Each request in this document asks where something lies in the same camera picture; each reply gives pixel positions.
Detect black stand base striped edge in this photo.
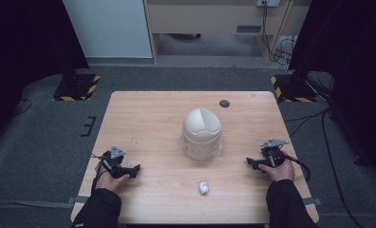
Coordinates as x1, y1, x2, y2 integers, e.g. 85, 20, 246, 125
270, 73, 319, 104
51, 73, 102, 103

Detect short black floor cable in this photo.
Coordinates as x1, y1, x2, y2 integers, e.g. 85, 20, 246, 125
12, 97, 33, 116

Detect beige wooden desk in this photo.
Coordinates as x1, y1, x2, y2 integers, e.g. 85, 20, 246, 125
143, 0, 313, 67

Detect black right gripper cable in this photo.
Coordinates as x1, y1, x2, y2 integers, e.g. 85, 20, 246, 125
283, 153, 311, 183

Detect person's right hand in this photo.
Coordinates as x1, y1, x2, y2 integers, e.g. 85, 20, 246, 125
257, 150, 296, 182

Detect white dome-lid trash can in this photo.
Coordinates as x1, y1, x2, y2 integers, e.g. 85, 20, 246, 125
179, 106, 224, 162

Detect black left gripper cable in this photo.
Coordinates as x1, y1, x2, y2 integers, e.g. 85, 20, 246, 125
90, 152, 110, 195

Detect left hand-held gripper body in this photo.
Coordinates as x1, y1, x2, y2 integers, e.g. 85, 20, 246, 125
99, 145, 137, 180

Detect black curtain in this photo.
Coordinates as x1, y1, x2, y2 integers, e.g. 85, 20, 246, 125
0, 0, 90, 150
288, 0, 376, 188

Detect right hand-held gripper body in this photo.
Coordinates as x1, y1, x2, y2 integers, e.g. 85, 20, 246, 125
259, 138, 291, 168

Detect long black floor cable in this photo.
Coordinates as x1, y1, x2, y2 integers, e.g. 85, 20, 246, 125
284, 106, 365, 228

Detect person's left hand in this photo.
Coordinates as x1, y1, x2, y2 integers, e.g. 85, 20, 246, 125
95, 171, 131, 193

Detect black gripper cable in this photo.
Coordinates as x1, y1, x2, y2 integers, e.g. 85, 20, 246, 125
90, 152, 110, 195
283, 153, 311, 183

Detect black hanging power cables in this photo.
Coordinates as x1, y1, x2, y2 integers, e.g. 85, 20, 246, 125
261, 1, 298, 67

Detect grey power strip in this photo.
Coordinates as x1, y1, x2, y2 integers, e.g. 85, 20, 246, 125
255, 0, 281, 9

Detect crumpled white paper ball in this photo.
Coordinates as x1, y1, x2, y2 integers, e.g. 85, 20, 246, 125
197, 180, 211, 197

